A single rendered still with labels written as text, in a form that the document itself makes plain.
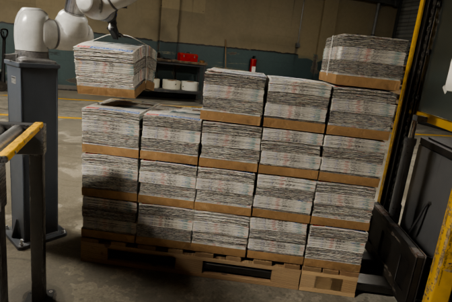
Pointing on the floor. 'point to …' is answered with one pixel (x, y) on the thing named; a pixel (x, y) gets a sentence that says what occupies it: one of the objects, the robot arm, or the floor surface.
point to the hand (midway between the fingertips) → (122, 21)
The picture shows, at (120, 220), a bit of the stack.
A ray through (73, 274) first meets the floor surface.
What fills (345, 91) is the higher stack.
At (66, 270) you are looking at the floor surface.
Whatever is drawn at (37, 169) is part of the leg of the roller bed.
